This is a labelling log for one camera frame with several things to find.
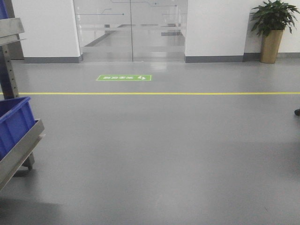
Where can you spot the lower blue plastic bin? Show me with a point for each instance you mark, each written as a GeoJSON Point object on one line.
{"type": "Point", "coordinates": [16, 119]}

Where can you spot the blue plastic bin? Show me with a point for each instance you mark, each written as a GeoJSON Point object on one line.
{"type": "Point", "coordinates": [16, 119]}
{"type": "Point", "coordinates": [3, 10]}

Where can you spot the green floor sign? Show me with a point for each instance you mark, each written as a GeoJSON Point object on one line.
{"type": "Point", "coordinates": [124, 78]}

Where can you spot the frosted glass double door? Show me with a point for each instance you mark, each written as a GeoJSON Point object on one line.
{"type": "Point", "coordinates": [131, 30]}

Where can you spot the gold tall planter pot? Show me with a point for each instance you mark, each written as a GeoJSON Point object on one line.
{"type": "Point", "coordinates": [270, 46]}

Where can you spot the black shoe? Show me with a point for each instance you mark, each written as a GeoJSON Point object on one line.
{"type": "Point", "coordinates": [297, 112]}

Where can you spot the stainless steel flow rack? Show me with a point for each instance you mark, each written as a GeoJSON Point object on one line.
{"type": "Point", "coordinates": [22, 153]}

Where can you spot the green potted plant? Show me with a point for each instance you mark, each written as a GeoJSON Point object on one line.
{"type": "Point", "coordinates": [274, 15]}

